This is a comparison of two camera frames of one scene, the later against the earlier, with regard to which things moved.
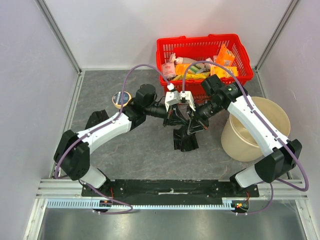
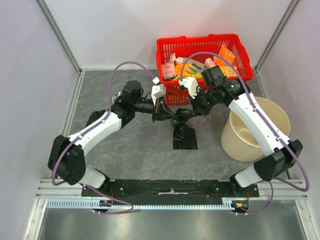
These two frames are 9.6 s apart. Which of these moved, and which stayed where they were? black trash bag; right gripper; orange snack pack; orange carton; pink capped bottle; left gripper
Moved: left gripper; right gripper
Stayed: orange snack pack; orange carton; black trash bag; pink capped bottle
